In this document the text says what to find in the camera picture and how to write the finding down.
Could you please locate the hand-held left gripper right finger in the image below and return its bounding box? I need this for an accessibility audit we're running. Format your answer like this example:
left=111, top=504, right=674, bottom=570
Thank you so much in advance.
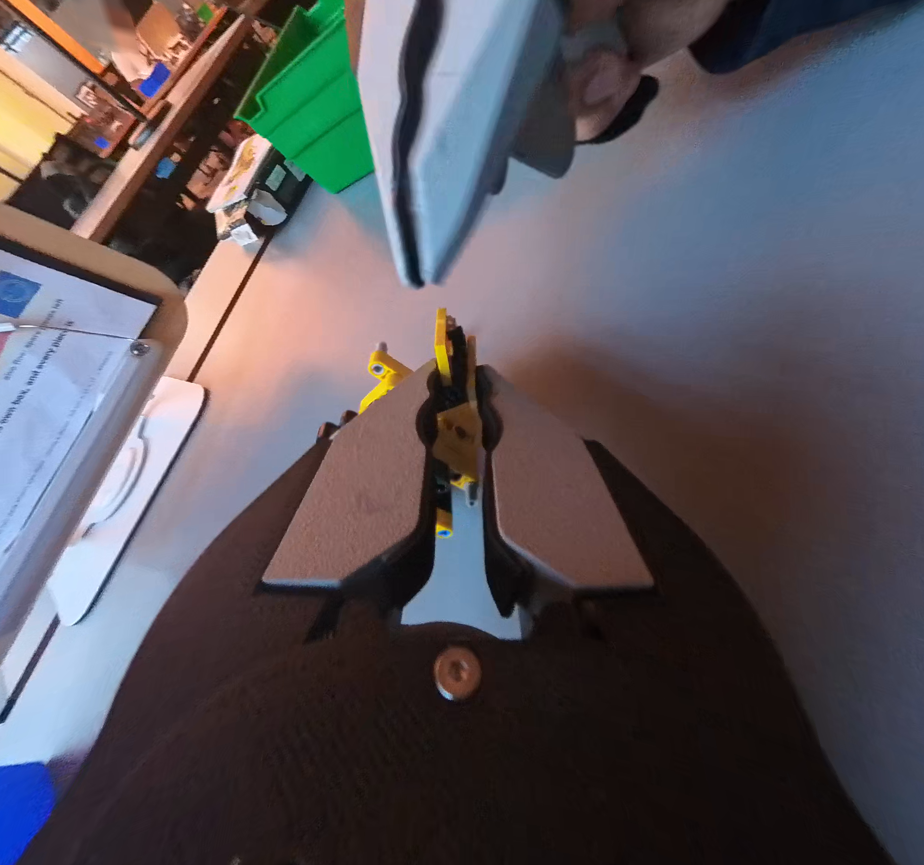
left=476, top=365, right=655, bottom=619

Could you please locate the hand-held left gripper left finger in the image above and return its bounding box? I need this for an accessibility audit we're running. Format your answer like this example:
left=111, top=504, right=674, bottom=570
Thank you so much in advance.
left=261, top=362, right=439, bottom=617

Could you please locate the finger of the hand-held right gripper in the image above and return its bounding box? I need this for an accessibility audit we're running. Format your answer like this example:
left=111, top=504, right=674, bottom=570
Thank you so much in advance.
left=356, top=0, right=436, bottom=286
left=406, top=0, right=565, bottom=286

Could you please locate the yellow black lego model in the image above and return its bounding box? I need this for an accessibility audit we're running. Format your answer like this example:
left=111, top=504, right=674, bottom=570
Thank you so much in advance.
left=315, top=308, right=483, bottom=541

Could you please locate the black lego set box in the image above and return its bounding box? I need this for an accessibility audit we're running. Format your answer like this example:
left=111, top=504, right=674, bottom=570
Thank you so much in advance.
left=205, top=135, right=316, bottom=245

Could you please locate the green plastic bin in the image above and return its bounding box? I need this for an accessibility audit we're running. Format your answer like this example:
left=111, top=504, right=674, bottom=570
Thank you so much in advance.
left=234, top=0, right=376, bottom=195

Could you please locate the white yellow instruction booklet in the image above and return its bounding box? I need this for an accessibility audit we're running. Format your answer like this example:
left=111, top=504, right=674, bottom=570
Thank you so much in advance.
left=208, top=135, right=275, bottom=211

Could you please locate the white stand base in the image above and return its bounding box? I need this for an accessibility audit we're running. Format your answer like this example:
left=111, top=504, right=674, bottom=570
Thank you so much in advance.
left=49, top=374, right=208, bottom=628

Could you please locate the long background table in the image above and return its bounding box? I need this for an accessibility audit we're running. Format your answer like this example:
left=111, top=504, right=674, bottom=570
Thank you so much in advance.
left=71, top=13, right=255, bottom=243

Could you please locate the metal clip bar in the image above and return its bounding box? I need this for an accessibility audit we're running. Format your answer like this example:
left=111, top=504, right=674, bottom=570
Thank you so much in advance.
left=0, top=337, right=166, bottom=638

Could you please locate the printed instruction sheet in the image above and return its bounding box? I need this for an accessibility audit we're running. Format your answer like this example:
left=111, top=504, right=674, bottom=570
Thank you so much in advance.
left=0, top=248, right=158, bottom=556

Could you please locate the wooden clipboard stand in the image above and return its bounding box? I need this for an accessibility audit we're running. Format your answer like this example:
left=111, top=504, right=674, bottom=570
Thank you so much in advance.
left=0, top=204, right=190, bottom=664

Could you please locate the blue plastic bin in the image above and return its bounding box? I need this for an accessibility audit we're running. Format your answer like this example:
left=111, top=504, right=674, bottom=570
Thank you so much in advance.
left=0, top=760, right=57, bottom=865

